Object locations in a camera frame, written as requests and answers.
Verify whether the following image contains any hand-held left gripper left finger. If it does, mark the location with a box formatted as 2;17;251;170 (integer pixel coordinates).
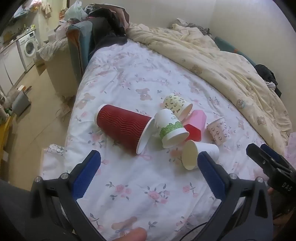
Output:
25;150;102;241

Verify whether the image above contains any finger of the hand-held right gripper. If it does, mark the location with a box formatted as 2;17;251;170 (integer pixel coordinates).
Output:
246;143;278;178
260;143;296;173

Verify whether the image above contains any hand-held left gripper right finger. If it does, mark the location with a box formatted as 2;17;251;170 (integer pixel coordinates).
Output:
194;151;274;241

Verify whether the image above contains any plain white paper cup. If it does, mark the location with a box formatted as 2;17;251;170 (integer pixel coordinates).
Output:
182;140;220;171

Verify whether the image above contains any small pink patterned paper cup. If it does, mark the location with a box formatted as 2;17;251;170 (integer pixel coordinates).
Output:
206;116;232;145

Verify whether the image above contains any pink faceted cup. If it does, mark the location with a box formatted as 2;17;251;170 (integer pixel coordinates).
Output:
183;110;207;142

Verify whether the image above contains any red ripple paper cup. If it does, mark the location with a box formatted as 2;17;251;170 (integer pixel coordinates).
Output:
94;104;155;155

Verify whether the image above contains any white cup with green print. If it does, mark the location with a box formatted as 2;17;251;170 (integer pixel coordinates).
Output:
154;108;190;149

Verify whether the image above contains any cream animal print paper cup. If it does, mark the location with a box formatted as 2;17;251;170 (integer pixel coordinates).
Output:
161;93;193;122

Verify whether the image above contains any person's right hand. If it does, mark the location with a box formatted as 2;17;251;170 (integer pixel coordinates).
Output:
268;187;288;227

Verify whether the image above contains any person's left hand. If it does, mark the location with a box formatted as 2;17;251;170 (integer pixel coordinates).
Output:
115;227;148;241

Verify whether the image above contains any white patterned box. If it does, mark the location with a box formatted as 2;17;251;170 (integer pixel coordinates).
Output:
47;143;66;158

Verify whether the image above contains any striped cloth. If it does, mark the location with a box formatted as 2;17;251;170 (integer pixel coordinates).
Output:
264;80;277;91

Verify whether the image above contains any black garment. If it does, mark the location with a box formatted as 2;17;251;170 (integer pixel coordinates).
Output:
254;64;283;98

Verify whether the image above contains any yellow stool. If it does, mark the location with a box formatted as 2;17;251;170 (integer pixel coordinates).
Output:
0;115;15;158

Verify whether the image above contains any grey bin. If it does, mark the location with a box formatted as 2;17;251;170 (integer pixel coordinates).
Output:
11;89;31;116

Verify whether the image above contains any white floral bed sheet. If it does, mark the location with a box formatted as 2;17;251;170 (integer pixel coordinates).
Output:
38;39;278;241

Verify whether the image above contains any cream bear print quilt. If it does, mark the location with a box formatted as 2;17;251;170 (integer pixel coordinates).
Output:
126;20;293;149

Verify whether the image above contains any teal pillow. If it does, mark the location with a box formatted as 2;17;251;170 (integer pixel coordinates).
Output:
214;36;258;66

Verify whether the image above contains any cardboard box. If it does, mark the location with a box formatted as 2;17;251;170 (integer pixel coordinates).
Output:
33;57;48;76

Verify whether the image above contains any teal upholstered headboard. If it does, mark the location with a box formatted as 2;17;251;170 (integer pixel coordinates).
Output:
66;20;94;81

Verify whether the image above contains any white kitchen cabinet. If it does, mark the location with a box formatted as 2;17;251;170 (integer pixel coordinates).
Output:
0;42;26;93

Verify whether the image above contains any white washing machine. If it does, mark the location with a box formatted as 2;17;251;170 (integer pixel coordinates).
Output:
17;30;40;73

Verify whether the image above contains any dark clothing pile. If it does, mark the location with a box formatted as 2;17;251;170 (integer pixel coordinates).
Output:
87;5;130;52

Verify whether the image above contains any white plastic bag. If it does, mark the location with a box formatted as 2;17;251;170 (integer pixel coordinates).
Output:
63;0;89;22

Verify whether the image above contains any black cable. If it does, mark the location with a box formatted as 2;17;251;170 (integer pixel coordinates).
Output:
179;221;208;241

